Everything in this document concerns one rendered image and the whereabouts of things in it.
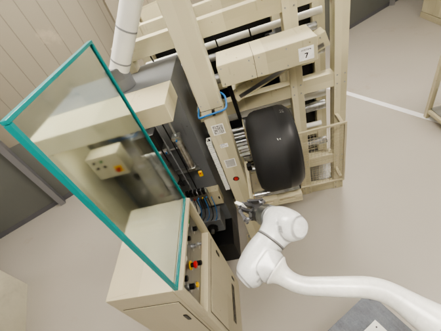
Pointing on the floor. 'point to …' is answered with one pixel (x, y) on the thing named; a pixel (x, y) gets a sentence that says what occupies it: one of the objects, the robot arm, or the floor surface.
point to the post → (205, 90)
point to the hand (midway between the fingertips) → (240, 205)
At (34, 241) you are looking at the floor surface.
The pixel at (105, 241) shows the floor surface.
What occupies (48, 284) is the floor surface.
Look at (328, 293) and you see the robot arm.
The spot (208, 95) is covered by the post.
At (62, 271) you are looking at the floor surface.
